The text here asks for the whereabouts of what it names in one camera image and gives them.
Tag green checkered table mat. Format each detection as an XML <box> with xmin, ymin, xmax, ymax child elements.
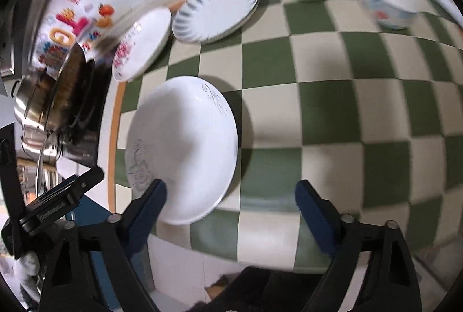
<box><xmin>110</xmin><ymin>0</ymin><xmax>462</xmax><ymax>270</ymax></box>

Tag stainless steel pot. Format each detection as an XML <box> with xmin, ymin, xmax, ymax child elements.
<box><xmin>11</xmin><ymin>69</ymin><xmax>64</xmax><ymax>158</ymax></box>

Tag white plate blue stripes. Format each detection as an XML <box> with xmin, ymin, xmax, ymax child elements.
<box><xmin>172</xmin><ymin>0</ymin><xmax>259</xmax><ymax>44</ymax></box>

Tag colourful printed box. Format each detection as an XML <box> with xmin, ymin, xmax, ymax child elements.
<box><xmin>30</xmin><ymin>0</ymin><xmax>116</xmax><ymax>76</ymax></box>

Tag white plate pink flowers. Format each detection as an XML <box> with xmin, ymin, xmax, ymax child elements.
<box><xmin>111</xmin><ymin>7</ymin><xmax>172</xmax><ymax>82</ymax></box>

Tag white plate grey floral print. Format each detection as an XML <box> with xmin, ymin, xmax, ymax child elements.
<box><xmin>125</xmin><ymin>75</ymin><xmax>238</xmax><ymax>225</ymax></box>

